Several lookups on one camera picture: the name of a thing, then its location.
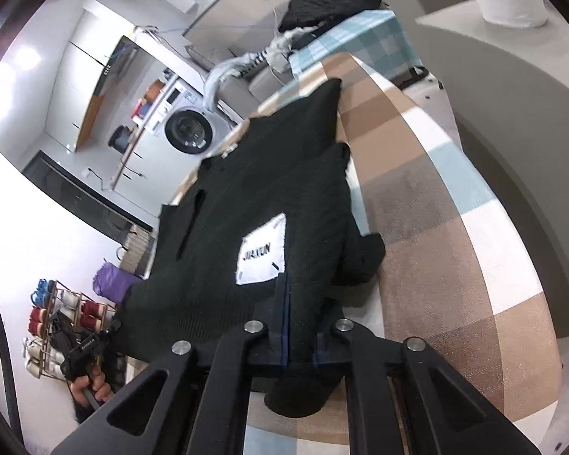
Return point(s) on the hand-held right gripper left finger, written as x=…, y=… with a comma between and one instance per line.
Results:
x=277, y=336

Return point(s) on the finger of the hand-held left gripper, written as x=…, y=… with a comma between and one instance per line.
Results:
x=112, y=330

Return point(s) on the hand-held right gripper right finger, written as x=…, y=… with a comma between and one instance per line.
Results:
x=329, y=343

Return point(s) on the black sweater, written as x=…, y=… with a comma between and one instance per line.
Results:
x=265, y=189

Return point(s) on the person's left hand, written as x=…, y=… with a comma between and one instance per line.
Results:
x=103, y=388

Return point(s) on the metal shoe rack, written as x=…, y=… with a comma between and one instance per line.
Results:
x=52, y=322

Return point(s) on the purple bag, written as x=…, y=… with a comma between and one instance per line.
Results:
x=114, y=279

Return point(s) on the woven laundry basket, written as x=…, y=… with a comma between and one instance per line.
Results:
x=137, y=251

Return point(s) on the brown blue plaid blanket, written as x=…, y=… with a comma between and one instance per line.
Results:
x=431, y=246

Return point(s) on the black cooking pot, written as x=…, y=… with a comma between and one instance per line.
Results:
x=121, y=137

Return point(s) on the white washing machine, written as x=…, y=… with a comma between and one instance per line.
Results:
x=189, y=125

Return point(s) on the red box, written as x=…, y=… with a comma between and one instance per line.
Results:
x=140, y=109

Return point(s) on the white upper cabinet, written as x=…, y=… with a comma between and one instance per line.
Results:
x=80, y=80

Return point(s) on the grey sofa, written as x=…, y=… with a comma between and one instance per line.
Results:
x=270, y=83

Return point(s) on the steel range hood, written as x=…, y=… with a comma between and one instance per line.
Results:
x=118, y=64

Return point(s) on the pale blue cloth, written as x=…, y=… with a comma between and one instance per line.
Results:
x=227, y=73

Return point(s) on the houndstooth pillow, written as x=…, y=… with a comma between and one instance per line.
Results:
x=255, y=62

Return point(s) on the white grey garment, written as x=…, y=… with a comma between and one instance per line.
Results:
x=289, y=42

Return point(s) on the blue checked cloth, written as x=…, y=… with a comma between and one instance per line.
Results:
x=360, y=42

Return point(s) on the grey low cabinet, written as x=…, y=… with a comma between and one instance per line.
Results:
x=408, y=14
x=526, y=104

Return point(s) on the black jacket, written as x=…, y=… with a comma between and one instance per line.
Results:
x=332, y=2

